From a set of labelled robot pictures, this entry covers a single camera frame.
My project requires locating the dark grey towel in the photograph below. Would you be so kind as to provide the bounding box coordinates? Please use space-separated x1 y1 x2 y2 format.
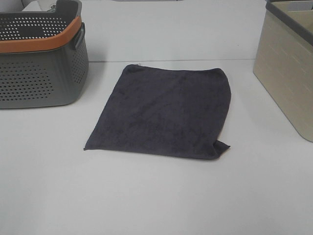
85 65 231 160

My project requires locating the grey perforated basket orange rim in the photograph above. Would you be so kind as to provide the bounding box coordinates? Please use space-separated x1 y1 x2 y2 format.
0 0 89 109

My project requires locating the beige basket grey rim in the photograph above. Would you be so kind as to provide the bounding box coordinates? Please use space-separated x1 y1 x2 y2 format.
253 0 313 141

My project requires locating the white object behind basket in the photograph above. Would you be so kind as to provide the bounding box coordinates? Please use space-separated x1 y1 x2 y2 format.
22 0 57 11

